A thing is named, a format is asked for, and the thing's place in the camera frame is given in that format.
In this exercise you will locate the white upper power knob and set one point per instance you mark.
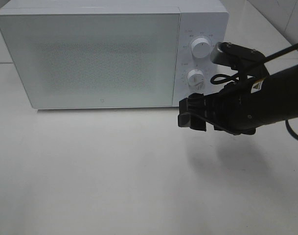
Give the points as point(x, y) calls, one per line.
point(201, 47)

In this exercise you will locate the white microwave door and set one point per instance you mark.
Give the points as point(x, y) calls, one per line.
point(94, 61)

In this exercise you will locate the white timer knob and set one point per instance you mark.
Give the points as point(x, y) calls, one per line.
point(195, 78)

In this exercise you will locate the white microwave oven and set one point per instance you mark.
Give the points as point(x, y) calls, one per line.
point(197, 18)

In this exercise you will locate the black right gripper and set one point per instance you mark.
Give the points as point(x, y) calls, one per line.
point(228, 109)

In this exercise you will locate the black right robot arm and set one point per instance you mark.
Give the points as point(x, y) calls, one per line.
point(274, 99)

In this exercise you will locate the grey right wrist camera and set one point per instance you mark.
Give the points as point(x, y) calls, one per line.
point(234, 56)

